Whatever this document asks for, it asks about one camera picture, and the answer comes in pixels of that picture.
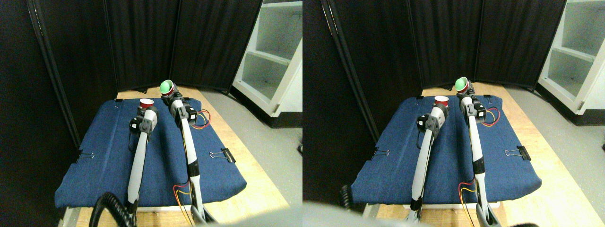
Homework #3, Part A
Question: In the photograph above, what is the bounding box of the curtain stand pole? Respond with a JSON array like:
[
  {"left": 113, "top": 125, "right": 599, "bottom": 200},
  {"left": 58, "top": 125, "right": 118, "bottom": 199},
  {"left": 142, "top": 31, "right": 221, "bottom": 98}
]
[
  {"left": 27, "top": 0, "right": 81, "bottom": 150},
  {"left": 321, "top": 0, "right": 379, "bottom": 143}
]

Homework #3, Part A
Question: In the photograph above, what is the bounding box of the red and yellow wire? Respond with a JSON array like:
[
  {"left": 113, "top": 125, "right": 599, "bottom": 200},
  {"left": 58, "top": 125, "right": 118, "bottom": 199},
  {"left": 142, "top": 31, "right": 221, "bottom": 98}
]
[
  {"left": 172, "top": 182, "right": 195, "bottom": 226},
  {"left": 457, "top": 179, "right": 478, "bottom": 227},
  {"left": 191, "top": 109, "right": 211, "bottom": 130},
  {"left": 482, "top": 107, "right": 501, "bottom": 128}
]

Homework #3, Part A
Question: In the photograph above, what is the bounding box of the white shelf unit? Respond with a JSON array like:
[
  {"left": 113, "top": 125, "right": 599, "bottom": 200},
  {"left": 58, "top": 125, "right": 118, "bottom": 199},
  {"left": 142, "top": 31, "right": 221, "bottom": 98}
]
[
  {"left": 537, "top": 0, "right": 605, "bottom": 116},
  {"left": 231, "top": 0, "right": 303, "bottom": 118}
]

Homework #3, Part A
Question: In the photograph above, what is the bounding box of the dark blue cloth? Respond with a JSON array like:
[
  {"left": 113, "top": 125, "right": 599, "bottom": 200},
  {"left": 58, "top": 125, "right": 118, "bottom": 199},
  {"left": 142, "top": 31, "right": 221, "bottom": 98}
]
[
  {"left": 54, "top": 98, "right": 247, "bottom": 209},
  {"left": 349, "top": 96, "right": 542, "bottom": 205}
]

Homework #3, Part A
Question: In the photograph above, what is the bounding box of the black ribbed hose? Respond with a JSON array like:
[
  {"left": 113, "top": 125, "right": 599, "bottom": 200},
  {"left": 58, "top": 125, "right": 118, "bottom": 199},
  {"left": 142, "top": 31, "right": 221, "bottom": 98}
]
[
  {"left": 339, "top": 184, "right": 354, "bottom": 209},
  {"left": 89, "top": 191, "right": 138, "bottom": 227}
]

